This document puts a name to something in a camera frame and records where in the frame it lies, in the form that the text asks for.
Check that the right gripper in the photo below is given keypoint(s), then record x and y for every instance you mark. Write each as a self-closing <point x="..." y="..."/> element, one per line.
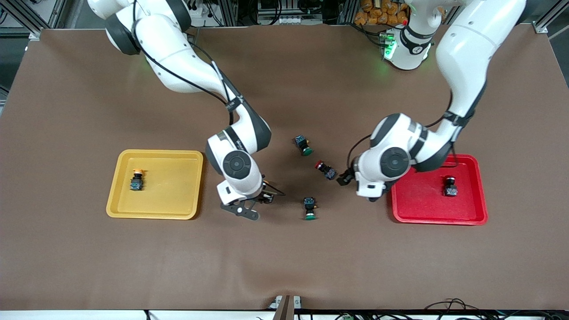
<point x="266" y="196"/>

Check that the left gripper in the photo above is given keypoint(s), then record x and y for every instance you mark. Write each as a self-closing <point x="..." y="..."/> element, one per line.
<point x="346" y="178"/>

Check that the red push button switch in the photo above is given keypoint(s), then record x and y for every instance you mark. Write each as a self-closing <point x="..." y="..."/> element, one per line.
<point x="450" y="190"/>
<point x="328" y="171"/>

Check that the yellow push button switch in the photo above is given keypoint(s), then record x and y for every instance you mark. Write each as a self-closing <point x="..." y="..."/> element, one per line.
<point x="136" y="183"/>

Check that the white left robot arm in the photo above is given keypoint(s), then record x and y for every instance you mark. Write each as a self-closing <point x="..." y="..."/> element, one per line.
<point x="466" y="49"/>

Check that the red plastic tray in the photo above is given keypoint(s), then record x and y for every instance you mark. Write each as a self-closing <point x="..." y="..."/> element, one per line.
<point x="422" y="204"/>

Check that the brown table cover mat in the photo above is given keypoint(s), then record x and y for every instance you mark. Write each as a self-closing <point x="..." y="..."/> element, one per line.
<point x="284" y="258"/>

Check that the yellow plastic tray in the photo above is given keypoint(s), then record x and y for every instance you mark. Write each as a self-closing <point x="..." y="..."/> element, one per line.
<point x="169" y="195"/>

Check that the green lit base connector box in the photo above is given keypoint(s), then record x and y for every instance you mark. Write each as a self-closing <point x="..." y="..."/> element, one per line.
<point x="387" y="46"/>

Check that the orange yellow toy pile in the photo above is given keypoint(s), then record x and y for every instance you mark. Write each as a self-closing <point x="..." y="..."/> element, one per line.
<point x="378" y="13"/>

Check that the white terminal strip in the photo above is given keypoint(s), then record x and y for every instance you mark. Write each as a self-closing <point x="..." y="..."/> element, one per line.
<point x="293" y="20"/>

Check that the white power strip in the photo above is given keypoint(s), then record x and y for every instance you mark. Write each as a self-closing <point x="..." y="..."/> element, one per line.
<point x="198" y="15"/>

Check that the green push button switch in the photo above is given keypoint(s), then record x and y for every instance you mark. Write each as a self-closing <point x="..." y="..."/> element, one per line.
<point x="302" y="143"/>
<point x="309" y="204"/>

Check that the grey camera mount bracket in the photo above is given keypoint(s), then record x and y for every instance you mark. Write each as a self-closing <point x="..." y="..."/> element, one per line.
<point x="284" y="309"/>

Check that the aluminium corner bracket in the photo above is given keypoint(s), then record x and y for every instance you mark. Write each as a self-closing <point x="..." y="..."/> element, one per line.
<point x="540" y="27"/>

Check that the aluminium frame profile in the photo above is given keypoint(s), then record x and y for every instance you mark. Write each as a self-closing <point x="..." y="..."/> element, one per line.
<point x="31" y="30"/>

